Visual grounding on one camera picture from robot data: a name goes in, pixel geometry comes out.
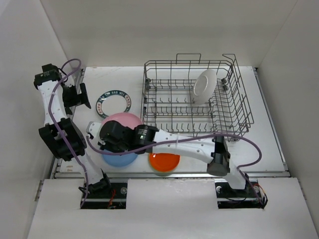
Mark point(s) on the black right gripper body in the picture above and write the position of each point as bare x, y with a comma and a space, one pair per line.
113, 149

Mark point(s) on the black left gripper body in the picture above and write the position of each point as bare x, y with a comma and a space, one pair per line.
70, 97

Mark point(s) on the pink plate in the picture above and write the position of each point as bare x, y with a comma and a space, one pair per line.
126, 119

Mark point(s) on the blue plate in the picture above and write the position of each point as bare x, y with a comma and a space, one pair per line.
119, 160

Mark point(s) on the white plate dark patterned rim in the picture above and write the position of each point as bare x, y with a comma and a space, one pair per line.
112, 102

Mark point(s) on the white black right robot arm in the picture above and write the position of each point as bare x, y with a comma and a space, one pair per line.
211, 150

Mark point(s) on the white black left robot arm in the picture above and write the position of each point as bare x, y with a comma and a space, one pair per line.
60, 134

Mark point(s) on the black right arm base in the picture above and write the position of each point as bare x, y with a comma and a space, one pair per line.
249, 198

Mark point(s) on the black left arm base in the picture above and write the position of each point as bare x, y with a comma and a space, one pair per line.
113, 199

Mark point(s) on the white plate orange sunburst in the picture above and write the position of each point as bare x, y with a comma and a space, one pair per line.
204, 87

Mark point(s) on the aluminium front rail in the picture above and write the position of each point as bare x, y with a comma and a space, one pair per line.
174, 175

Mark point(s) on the grey wire dish rack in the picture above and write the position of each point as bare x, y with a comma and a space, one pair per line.
168, 103

